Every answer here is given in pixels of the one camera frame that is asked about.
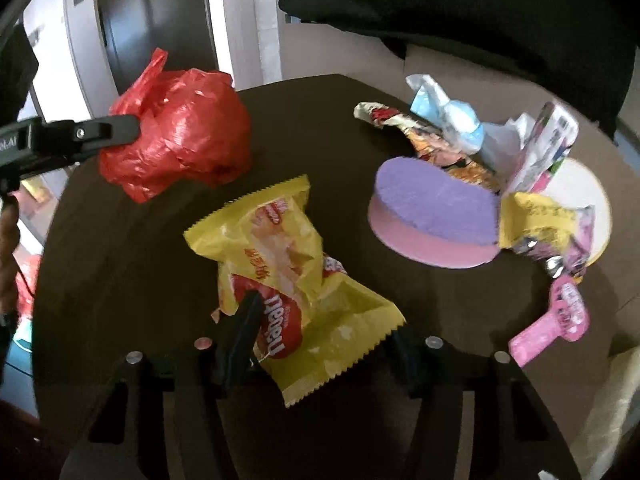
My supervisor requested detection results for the cream noodle snack bag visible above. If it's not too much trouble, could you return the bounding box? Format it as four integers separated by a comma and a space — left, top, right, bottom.
353, 101, 501, 192

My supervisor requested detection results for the white and blue plastic bag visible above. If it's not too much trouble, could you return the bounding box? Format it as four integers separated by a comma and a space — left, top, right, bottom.
405, 74, 486, 159

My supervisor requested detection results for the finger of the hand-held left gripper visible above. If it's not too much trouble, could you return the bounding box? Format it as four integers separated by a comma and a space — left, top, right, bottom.
17, 114, 144, 177

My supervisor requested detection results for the round white plate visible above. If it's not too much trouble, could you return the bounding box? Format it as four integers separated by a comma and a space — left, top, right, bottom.
549, 156, 612, 268

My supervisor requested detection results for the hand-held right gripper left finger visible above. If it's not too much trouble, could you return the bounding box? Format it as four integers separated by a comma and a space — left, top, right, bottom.
62, 291, 264, 480

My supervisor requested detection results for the yellow snack bag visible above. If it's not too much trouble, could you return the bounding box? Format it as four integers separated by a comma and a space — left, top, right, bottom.
183, 175, 407, 409

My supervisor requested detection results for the purple and pink sponge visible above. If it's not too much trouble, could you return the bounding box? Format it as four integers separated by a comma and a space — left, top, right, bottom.
368, 156, 501, 270

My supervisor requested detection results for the red plastic bag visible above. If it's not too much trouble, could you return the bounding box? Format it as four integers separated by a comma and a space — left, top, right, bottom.
98, 48, 252, 204

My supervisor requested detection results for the teal cloth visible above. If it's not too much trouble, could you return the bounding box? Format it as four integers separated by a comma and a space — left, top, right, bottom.
7, 317, 40, 418

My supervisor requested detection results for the person's left hand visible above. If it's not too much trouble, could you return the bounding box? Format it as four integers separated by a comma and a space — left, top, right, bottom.
0, 202, 22, 322

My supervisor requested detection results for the black door with red stickers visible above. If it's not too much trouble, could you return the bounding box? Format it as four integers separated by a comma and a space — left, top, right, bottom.
94, 0, 219, 97

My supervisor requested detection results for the pink and white packet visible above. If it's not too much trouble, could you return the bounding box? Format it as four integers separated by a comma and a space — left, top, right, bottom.
504, 101, 580, 194

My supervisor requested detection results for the white tissue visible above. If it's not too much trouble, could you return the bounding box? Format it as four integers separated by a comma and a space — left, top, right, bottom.
481, 114, 532, 183

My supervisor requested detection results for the small yellow wrapper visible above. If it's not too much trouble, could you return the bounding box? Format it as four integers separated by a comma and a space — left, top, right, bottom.
499, 191, 597, 282

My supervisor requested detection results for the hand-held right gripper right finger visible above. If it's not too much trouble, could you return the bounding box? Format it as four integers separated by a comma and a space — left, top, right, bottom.
387, 330, 583, 480

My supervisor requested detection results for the pink wrapper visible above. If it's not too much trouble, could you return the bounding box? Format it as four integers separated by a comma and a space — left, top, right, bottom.
508, 274, 591, 367

